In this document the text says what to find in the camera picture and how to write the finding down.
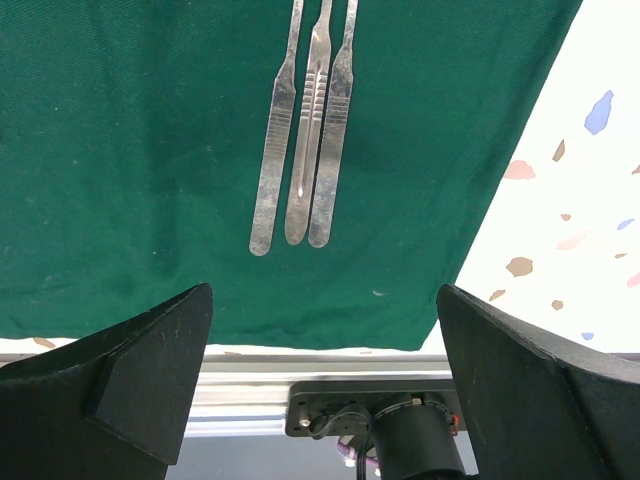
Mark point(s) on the green surgical cloth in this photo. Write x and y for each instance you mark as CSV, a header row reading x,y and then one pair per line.
x,y
132,135

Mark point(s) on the aluminium front rail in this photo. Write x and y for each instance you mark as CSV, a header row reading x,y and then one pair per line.
x,y
247,395

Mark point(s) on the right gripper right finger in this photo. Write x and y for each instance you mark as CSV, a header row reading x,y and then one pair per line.
x,y
536,405

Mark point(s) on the steel scalpel handle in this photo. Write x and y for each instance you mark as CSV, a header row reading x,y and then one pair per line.
x,y
276,141
333,136
309,128

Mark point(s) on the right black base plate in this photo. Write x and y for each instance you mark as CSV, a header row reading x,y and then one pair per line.
x,y
342,407

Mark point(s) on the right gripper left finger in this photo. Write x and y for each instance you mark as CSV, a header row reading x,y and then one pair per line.
x,y
112,405

